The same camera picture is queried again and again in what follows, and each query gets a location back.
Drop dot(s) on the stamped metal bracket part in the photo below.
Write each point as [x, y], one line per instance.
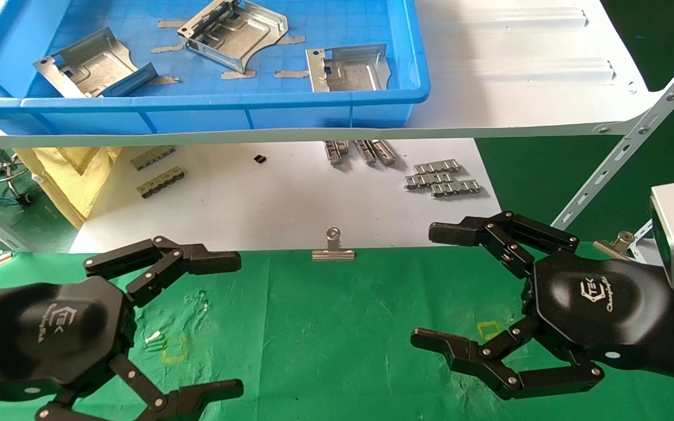
[88, 67]
[351, 73]
[237, 32]

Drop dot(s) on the silver linked clip strip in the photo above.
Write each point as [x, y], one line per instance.
[428, 180]
[336, 152]
[456, 188]
[436, 168]
[365, 152]
[385, 152]

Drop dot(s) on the green table cloth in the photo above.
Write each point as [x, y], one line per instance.
[337, 327]

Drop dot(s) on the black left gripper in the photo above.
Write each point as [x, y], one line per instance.
[44, 333]

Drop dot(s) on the blue plastic bin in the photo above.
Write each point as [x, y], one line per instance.
[220, 111]

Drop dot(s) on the white metal shelf board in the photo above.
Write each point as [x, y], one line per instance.
[518, 88]

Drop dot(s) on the brown tape strip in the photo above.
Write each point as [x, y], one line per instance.
[173, 24]

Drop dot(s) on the small black block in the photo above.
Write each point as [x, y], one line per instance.
[260, 158]

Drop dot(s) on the yellow cloth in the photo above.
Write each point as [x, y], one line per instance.
[74, 181]

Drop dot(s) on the grey linked clip strip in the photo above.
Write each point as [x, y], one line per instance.
[161, 182]
[152, 158]

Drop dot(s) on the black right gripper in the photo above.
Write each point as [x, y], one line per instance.
[594, 310]

